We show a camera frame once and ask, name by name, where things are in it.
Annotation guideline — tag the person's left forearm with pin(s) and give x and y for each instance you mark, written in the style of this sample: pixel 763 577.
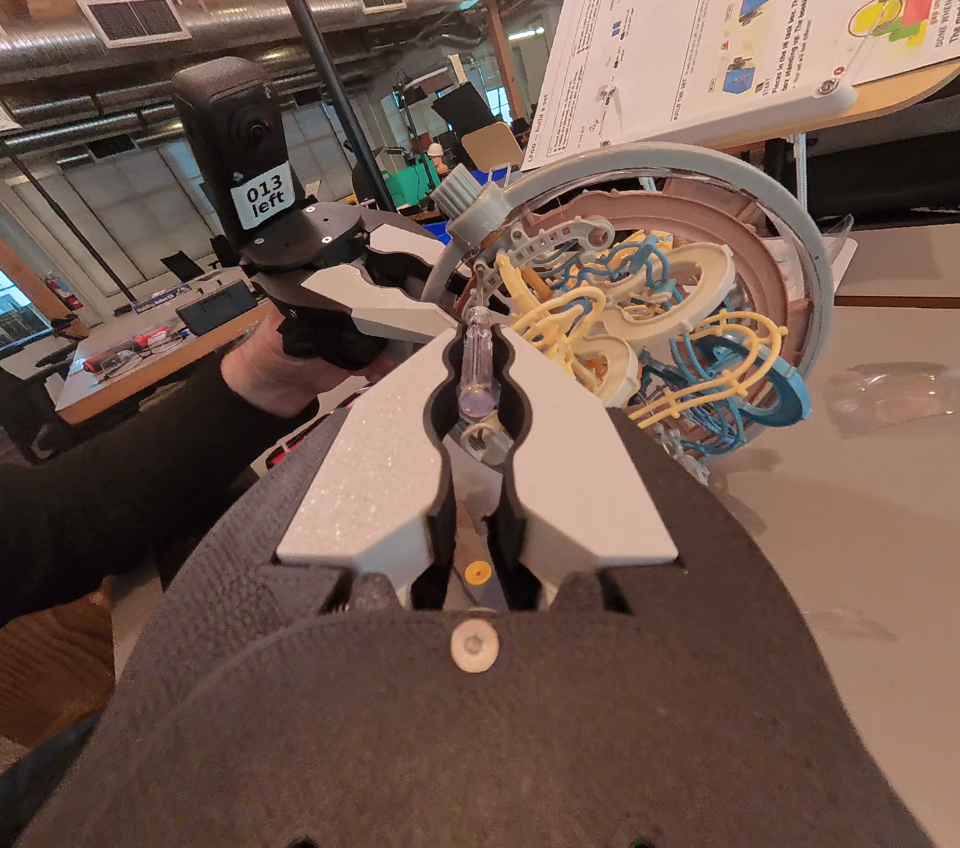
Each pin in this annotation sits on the person's left forearm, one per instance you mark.
pixel 112 488

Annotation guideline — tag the person's left hand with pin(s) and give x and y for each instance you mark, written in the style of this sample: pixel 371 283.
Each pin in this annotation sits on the person's left hand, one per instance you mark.
pixel 270 383

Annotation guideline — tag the clear plastic dome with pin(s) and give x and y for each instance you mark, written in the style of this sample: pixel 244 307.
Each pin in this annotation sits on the clear plastic dome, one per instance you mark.
pixel 892 398

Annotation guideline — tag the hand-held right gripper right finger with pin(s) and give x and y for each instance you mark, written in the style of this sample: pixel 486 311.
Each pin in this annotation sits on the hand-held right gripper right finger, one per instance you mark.
pixel 592 488

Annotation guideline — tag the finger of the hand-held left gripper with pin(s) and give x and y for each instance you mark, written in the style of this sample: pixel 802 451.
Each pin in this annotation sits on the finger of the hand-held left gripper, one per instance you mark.
pixel 390 312
pixel 409 246

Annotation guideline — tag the silver ventilation duct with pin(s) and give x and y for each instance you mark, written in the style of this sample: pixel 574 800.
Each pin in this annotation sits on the silver ventilation duct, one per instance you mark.
pixel 262 15

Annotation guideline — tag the grey ribbed knob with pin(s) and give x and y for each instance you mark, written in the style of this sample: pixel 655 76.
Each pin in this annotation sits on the grey ribbed knob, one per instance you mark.
pixel 454 195

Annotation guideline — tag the black pole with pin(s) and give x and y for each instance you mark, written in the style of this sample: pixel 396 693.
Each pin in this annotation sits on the black pole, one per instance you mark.
pixel 300 15

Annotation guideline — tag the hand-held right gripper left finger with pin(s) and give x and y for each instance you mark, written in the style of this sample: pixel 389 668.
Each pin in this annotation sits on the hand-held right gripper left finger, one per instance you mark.
pixel 360 488

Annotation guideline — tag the wooden-edged table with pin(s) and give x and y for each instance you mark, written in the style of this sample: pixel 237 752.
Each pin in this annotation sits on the wooden-edged table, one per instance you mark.
pixel 97 398

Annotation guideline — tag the instruction sheet board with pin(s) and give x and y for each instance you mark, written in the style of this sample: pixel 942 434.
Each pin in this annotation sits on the instruction sheet board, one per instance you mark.
pixel 712 0

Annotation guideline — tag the marble maze ball toy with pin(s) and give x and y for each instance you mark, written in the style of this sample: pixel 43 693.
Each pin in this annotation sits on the marble maze ball toy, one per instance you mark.
pixel 720 278

